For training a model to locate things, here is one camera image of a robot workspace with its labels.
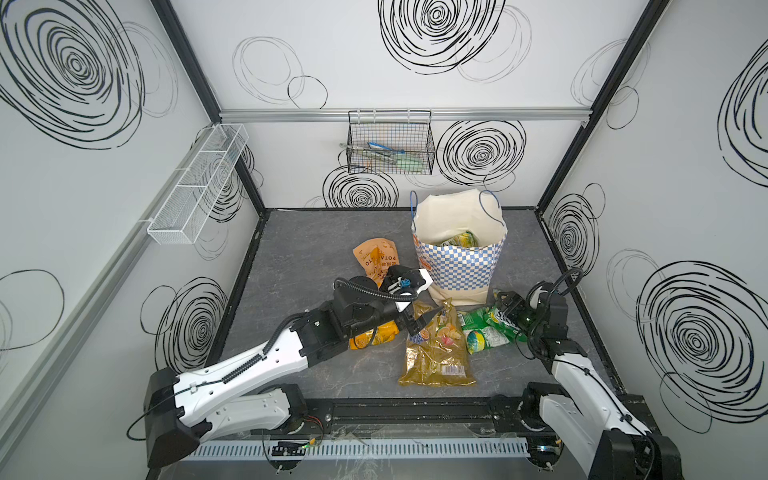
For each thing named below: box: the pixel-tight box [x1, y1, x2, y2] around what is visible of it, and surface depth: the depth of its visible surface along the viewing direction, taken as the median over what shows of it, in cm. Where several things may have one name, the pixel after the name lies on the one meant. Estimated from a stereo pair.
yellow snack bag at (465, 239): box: [440, 230, 479, 248], surface depth 105 cm
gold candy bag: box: [398, 298, 477, 387], surface depth 80 cm
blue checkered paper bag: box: [410, 189, 507, 307], surface depth 86 cm
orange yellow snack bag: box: [349, 320, 400, 350], surface depth 84 cm
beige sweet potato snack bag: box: [352, 238, 400, 288], surface depth 104 cm
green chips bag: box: [458, 306, 528, 355], surface depth 86 cm
